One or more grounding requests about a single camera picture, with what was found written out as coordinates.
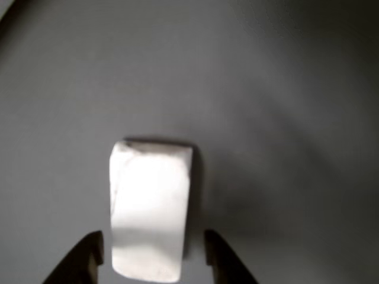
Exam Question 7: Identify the white block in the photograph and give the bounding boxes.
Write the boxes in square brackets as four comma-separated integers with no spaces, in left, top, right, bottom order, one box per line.
[108,139,194,283]

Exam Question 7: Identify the grey desk mat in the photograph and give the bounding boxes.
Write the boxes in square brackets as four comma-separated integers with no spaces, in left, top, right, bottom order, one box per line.
[0,0,379,284]

